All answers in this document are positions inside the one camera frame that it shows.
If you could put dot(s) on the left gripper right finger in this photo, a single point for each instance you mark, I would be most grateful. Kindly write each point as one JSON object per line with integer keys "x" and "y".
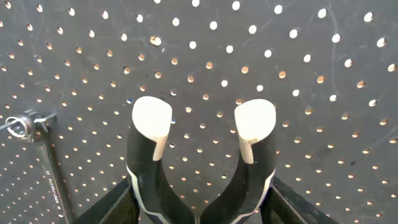
{"x": 289, "y": 208}

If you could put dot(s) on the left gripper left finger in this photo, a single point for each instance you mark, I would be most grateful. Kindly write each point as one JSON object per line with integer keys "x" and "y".
{"x": 115, "y": 205}

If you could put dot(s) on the black and white pliers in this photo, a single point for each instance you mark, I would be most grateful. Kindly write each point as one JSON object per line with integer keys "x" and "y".
{"x": 146, "y": 174}

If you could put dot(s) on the black pegboard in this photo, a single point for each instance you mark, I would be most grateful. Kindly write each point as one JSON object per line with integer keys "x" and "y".
{"x": 326, "y": 124}

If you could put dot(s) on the wrench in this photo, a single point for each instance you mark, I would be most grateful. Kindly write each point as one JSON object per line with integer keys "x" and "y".
{"x": 51, "y": 183}

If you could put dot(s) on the metal hook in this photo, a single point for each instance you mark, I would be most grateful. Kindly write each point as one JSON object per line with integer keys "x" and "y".
{"x": 43, "y": 119}

